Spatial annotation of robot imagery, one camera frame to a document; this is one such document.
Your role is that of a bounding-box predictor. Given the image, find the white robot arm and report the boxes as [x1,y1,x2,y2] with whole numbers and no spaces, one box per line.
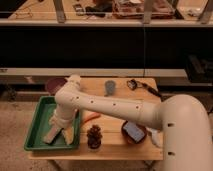
[45,75,213,171]

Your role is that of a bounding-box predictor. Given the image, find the blue sponge in bowl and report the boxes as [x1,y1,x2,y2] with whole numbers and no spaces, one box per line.
[123,122,145,142]

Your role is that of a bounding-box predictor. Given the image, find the crumpled blue-white cloth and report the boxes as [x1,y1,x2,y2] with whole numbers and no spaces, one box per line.
[149,129,162,148]

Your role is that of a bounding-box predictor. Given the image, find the eyeglasses on shelf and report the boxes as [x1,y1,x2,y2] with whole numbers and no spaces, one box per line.
[14,12,33,19]

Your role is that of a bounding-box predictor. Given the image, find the orange carrot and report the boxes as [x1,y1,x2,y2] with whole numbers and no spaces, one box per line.
[82,113,101,124]

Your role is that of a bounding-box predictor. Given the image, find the white wrapped gripper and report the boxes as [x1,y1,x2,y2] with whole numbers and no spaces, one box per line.
[43,105,78,145]

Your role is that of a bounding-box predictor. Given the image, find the red tray on shelf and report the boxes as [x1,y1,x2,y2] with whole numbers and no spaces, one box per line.
[112,0,175,19]

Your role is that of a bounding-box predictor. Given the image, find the brown wooden bowl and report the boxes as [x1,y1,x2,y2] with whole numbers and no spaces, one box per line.
[121,121,147,144]

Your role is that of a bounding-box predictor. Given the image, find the purple bowl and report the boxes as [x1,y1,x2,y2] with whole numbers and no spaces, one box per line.
[45,78,67,95]

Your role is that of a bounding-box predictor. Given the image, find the brown pine cone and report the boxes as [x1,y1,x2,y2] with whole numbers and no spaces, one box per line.
[87,125,102,149]

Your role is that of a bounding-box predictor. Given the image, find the blue-grey cup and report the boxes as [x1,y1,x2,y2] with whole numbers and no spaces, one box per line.
[105,80,116,96]

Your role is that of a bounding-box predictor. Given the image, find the green plastic tray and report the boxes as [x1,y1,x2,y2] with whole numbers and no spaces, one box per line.
[24,96,81,151]

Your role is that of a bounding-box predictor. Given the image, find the black handled brush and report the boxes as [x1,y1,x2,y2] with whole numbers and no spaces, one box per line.
[127,79,162,98]

